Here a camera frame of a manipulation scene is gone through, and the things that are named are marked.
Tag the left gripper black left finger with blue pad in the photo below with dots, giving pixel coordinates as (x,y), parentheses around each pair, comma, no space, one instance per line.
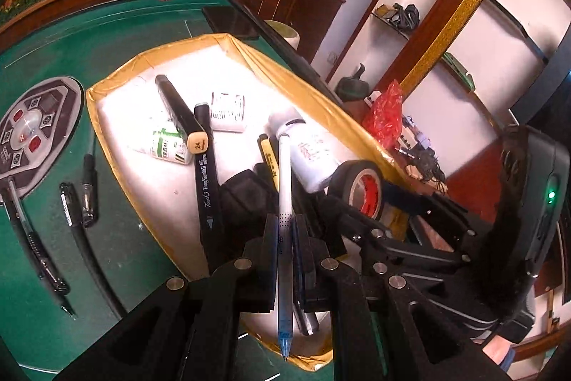
(246,284)

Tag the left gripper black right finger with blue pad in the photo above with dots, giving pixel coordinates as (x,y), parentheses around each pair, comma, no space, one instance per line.
(324,283)

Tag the white pen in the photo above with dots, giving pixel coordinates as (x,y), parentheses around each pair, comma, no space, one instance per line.
(285,279)

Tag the black round mesh cap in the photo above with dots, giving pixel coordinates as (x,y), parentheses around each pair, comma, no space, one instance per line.
(246,201)

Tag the black tape roll red core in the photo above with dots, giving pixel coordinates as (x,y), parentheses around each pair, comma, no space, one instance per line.
(359,183)

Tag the white cylindrical bottle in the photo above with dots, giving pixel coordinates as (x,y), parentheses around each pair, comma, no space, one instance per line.
(315,153)

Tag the black marker white cap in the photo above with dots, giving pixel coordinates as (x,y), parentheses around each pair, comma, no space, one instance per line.
(208,195)

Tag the white green-label pill bottle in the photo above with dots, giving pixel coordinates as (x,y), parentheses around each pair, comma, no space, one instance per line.
(169,146)

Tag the black marker yellow cap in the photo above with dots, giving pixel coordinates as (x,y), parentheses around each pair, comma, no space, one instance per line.
(268,156)

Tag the person's right hand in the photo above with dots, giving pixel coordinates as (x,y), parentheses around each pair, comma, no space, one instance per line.
(500,351)

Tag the yellow-edged white tray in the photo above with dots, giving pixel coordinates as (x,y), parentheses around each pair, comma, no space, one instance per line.
(126,105)

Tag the black pen on table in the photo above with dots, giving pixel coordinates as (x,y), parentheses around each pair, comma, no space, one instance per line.
(192,132)

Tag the red plastic bag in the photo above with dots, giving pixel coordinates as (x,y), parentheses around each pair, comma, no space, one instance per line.
(383,121)

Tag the black gel pen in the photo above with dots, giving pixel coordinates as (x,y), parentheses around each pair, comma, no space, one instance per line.
(33,248)

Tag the round mahjong table control panel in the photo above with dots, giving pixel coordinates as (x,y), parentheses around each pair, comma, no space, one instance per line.
(36,129)

